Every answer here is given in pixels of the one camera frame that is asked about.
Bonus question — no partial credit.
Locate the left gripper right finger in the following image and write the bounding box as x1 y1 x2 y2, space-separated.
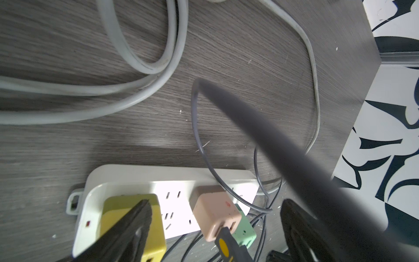
280 199 344 262

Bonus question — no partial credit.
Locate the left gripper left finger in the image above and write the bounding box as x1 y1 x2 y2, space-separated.
60 200 152 262

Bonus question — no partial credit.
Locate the yellow usb charger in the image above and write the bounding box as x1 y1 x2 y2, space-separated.
93 194 167 262

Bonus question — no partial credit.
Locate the dark usb cable green charger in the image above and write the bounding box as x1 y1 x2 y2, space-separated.
191 79 412 262

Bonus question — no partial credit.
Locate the dark usb cable pink charger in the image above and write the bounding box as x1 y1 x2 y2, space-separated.
161 226 260 262

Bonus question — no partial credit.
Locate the white power strip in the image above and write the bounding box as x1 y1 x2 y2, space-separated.
65 163 261 259

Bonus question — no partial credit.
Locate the grey power strip cord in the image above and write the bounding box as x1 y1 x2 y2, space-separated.
0 0 321 194

